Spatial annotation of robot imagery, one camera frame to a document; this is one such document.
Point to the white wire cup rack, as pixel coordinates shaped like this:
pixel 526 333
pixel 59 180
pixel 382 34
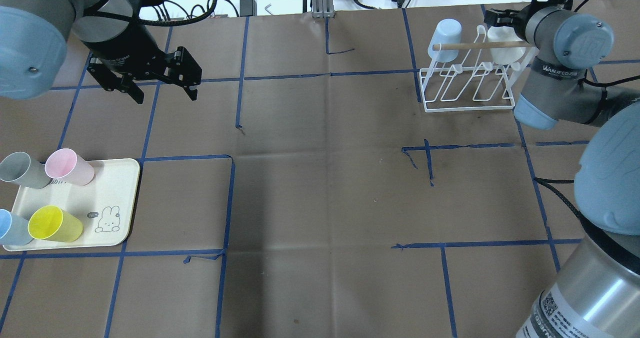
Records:
pixel 483 75

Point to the yellow plastic cup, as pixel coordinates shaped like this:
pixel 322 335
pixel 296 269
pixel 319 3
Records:
pixel 52 223

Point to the black power adapter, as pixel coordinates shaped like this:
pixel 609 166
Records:
pixel 247 8

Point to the cream plastic tray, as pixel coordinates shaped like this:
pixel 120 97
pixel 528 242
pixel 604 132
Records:
pixel 104 206

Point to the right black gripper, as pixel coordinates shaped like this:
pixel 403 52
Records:
pixel 511 19

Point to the pink plastic cup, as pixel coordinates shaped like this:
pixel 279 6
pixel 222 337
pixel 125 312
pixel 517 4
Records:
pixel 66 165

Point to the brown paper table cover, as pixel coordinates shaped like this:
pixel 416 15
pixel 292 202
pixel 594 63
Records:
pixel 305 193

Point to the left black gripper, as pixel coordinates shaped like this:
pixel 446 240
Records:
pixel 131 44

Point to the grey plastic cup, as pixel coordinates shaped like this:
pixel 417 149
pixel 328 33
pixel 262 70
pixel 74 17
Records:
pixel 22 169

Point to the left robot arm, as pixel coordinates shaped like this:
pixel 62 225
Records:
pixel 34 35

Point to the light blue plastic cup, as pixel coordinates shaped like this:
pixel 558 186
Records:
pixel 448 31

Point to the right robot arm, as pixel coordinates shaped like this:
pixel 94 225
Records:
pixel 596 292

